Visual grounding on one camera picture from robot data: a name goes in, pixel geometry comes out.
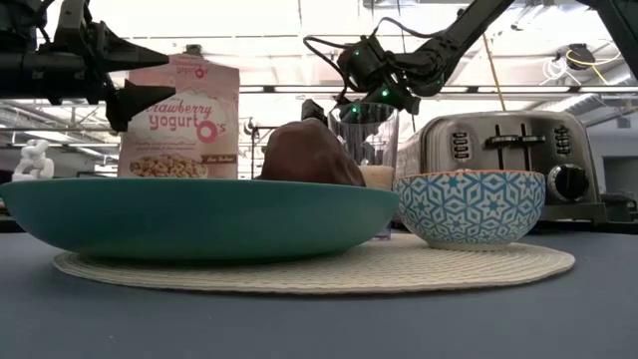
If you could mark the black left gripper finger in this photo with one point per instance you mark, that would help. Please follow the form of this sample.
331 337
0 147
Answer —
132 100
129 55

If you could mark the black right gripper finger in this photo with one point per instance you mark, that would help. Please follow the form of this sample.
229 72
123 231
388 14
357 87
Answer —
371 129
314 112

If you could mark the clear glass tumbler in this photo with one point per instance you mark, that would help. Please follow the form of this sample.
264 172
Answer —
379 177

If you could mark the pink yogurt cereal box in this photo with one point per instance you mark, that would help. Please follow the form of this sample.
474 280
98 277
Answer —
184 114

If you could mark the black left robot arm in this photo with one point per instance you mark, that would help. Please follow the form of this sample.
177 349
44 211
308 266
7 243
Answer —
25 70

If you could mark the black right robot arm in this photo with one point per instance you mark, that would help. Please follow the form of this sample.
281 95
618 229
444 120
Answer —
448 40

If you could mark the white plastic figure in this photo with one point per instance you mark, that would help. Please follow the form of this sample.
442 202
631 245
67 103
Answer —
32 159

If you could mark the green round plate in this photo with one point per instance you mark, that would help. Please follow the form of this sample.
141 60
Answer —
199 214

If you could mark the white woven round placemat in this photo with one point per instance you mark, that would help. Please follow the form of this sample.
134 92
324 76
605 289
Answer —
349 271

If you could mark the stainless steel toaster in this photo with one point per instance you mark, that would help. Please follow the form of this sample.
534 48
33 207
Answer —
523 134

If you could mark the black electronics box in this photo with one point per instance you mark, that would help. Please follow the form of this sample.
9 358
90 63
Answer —
620 207

